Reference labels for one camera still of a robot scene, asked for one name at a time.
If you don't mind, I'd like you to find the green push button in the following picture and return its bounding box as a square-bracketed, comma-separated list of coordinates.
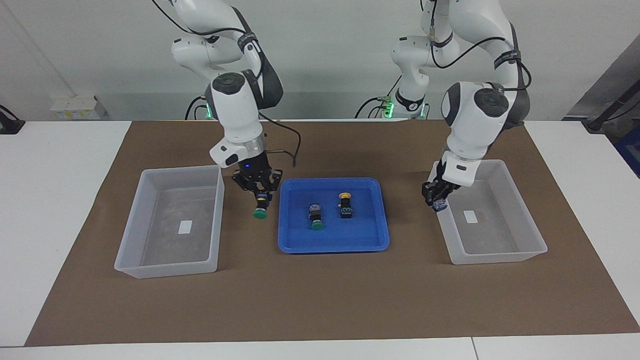
[308, 203, 325, 231]
[252, 192, 272, 220]

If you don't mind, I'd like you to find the blue plastic tray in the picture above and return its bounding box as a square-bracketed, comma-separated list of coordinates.
[277, 177, 391, 254]

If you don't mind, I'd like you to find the translucent plastic box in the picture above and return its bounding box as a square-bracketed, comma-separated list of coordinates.
[114, 165, 225, 279]
[427, 159, 548, 266]

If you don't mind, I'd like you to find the brown table mat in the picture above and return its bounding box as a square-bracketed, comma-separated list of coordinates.
[25, 119, 640, 347]

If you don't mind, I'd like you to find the black tripod stand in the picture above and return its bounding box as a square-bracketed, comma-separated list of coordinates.
[582, 82, 640, 134]

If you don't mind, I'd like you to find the blue floor object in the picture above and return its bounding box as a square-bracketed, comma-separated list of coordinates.
[613, 125, 640, 179]

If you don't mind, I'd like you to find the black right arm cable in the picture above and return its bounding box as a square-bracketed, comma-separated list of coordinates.
[150, 0, 302, 169]

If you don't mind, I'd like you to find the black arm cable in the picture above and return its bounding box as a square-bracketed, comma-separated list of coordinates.
[150, 0, 302, 169]
[420, 0, 533, 96]

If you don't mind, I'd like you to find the black base cable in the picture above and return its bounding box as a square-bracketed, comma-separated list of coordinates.
[184, 95, 207, 121]
[354, 96, 394, 120]

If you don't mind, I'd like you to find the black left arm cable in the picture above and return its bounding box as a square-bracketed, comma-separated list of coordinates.
[420, 0, 533, 96]

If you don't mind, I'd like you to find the black clamp mount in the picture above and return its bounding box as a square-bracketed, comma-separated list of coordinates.
[0, 104, 26, 135]

